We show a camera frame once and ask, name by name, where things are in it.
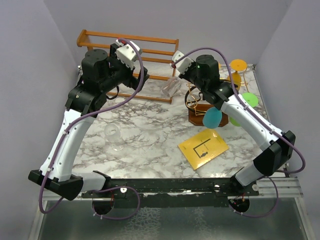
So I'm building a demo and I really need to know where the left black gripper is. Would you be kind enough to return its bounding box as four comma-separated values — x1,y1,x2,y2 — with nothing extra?
100,44,149,93

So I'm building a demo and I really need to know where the clear wine glass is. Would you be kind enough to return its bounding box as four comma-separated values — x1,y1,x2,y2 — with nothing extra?
161,76,182,98
104,124,124,152

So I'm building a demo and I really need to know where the blue plastic wine glass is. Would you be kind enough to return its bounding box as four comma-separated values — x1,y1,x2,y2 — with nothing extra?
202,107,222,129

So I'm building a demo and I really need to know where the orange plastic wine glass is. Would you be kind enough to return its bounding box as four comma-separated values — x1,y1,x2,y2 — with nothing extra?
229,59,248,91

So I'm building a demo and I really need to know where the green plastic wine glass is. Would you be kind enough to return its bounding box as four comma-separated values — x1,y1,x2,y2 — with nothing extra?
229,92,259,127

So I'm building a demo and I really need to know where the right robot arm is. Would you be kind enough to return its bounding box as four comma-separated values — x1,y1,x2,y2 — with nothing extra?
172,52,296,196

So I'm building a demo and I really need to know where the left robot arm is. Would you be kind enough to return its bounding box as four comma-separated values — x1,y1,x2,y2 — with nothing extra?
28,40,149,201

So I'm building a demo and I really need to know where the wooden dish rack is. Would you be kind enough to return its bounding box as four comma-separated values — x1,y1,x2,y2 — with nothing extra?
76,29,179,104

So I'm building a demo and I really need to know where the yellow book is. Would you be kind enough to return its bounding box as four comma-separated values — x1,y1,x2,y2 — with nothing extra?
178,128,229,170

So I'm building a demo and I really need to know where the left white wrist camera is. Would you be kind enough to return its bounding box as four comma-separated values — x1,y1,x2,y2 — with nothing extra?
115,39,138,70

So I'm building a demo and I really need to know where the gold wire wine glass rack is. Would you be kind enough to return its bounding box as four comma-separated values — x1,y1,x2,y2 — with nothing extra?
184,65,250,126

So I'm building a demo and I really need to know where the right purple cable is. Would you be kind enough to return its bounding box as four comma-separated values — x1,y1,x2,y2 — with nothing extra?
172,47,307,220

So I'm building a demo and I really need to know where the black metal base rail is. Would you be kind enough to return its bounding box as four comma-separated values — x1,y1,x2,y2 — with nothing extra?
81,178,259,209

